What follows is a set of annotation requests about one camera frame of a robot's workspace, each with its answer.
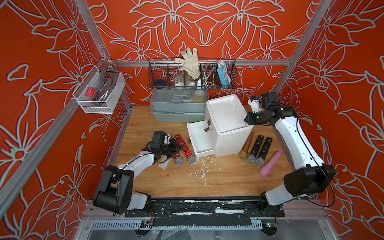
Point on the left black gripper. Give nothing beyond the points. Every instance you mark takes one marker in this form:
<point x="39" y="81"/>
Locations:
<point x="174" y="148"/>

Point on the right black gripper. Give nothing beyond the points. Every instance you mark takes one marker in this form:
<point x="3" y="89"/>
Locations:
<point x="249" y="119"/>

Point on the red sparkly microphone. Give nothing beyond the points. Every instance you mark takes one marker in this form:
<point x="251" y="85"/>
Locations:
<point x="178" y="159"/>
<point x="191" y="158"/>

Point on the white bottom drawer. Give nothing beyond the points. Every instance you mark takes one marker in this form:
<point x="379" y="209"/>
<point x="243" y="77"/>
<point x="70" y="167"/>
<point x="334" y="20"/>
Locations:
<point x="202" y="139"/>

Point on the gold microphone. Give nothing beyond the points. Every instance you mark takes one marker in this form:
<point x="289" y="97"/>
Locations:
<point x="244" y="151"/>

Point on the black sparkly microphone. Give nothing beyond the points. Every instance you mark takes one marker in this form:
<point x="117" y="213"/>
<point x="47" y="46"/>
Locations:
<point x="260" y="160"/>
<point x="251" y="158"/>

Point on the white drawer cabinet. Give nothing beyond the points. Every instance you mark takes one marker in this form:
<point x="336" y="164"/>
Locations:
<point x="225" y="125"/>

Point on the pink microphone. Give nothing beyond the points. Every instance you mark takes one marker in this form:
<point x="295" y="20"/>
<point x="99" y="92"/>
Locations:
<point x="266" y="169"/>

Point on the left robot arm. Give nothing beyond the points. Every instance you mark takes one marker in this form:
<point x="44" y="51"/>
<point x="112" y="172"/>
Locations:
<point x="115" y="190"/>

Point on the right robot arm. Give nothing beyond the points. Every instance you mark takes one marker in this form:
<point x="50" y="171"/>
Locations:
<point x="310" y="174"/>

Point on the small white orange packet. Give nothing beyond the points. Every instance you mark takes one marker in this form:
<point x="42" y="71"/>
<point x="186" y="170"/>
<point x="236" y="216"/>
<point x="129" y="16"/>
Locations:
<point x="164" y="165"/>

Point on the grey plastic bin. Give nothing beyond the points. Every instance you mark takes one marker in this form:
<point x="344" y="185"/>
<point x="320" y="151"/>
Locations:
<point x="177" y="106"/>

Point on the blue white box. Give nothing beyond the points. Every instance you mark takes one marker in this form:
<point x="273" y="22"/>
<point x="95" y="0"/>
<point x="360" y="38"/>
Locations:
<point x="223" y="74"/>

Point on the yellow tape roll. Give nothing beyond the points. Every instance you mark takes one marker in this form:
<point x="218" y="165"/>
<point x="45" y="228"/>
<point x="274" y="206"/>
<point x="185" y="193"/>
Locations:
<point x="199" y="96"/>

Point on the dark blue round lid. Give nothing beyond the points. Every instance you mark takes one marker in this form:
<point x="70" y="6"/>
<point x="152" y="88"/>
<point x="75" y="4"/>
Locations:
<point x="159" y="83"/>

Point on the white power strip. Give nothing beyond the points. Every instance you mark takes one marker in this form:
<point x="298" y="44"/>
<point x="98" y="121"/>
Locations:
<point x="179" y="80"/>

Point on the white work glove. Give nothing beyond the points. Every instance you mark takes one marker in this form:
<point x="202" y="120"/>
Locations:
<point x="189" y="62"/>

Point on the red item in basket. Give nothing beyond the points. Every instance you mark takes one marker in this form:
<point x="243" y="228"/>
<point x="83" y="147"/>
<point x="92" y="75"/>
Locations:
<point x="90" y="92"/>

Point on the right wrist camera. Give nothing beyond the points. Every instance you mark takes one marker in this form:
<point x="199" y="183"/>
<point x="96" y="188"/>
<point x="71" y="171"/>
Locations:
<point x="254" y="103"/>

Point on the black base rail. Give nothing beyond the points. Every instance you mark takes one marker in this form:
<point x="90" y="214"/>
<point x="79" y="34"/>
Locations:
<point x="236" y="211"/>

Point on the black wire wall basket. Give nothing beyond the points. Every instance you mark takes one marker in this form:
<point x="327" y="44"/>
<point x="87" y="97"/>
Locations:
<point x="204" y="74"/>

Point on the white wire wall basket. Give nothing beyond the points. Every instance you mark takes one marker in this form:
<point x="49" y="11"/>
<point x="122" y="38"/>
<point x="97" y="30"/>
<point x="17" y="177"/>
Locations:
<point x="108" y="87"/>

